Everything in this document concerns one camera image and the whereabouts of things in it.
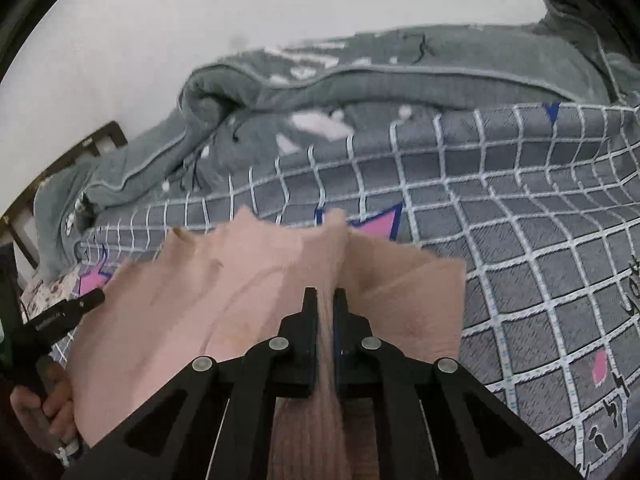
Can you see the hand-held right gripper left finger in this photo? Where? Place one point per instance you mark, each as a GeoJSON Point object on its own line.
{"type": "Point", "coordinates": [312, 320]}

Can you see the dark wooden headboard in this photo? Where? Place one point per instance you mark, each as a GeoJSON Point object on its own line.
{"type": "Point", "coordinates": [105, 135]}

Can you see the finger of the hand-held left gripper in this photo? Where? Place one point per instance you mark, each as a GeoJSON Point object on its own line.
{"type": "Point", "coordinates": [75, 307]}

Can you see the pink knitted sweater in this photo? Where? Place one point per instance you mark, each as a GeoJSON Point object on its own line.
{"type": "Point", "coordinates": [200, 285]}

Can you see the person's left hand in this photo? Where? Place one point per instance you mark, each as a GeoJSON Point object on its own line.
{"type": "Point", "coordinates": [55, 410]}

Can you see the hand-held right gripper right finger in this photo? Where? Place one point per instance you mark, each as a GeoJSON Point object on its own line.
{"type": "Point", "coordinates": [341, 320]}

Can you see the floral bed sheet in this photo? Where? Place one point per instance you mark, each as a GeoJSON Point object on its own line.
{"type": "Point", "coordinates": [50, 290]}

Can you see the grey-green printed quilt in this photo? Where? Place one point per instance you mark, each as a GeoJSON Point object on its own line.
{"type": "Point", "coordinates": [400, 70]}

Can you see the grey checked star blanket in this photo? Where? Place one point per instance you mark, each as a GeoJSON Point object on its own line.
{"type": "Point", "coordinates": [500, 240]}

